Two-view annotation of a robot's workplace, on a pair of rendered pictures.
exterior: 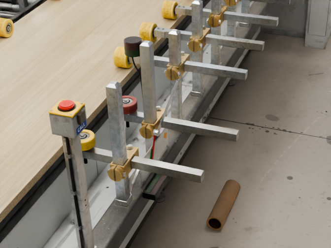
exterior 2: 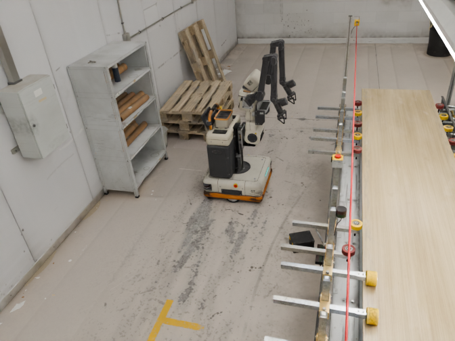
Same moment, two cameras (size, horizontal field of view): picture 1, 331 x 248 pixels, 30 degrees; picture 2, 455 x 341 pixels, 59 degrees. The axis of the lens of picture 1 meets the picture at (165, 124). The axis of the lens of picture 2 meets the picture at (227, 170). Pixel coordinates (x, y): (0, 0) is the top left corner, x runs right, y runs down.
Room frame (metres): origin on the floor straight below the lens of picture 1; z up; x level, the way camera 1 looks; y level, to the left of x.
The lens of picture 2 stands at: (3.60, -0.69, 2.67)
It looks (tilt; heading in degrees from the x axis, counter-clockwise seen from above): 32 degrees down; 176
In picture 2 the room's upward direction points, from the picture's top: 5 degrees counter-clockwise
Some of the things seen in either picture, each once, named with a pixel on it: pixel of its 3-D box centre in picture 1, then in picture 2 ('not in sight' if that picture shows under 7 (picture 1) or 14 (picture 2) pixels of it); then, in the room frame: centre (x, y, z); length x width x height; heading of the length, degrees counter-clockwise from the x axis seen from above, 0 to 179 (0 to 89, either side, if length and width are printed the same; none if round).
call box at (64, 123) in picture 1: (68, 119); (337, 161); (1.35, 0.25, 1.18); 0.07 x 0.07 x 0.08; 67
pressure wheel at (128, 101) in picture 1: (126, 113); (347, 254); (1.90, 0.14, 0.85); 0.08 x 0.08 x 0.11
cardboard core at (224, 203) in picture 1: (223, 203); not in sight; (2.33, -0.27, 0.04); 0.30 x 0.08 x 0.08; 157
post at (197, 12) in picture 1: (197, 55); (324, 308); (2.28, -0.14, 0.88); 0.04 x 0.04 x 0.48; 67
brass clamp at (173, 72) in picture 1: (177, 66); (328, 268); (2.07, -0.05, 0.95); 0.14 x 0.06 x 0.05; 157
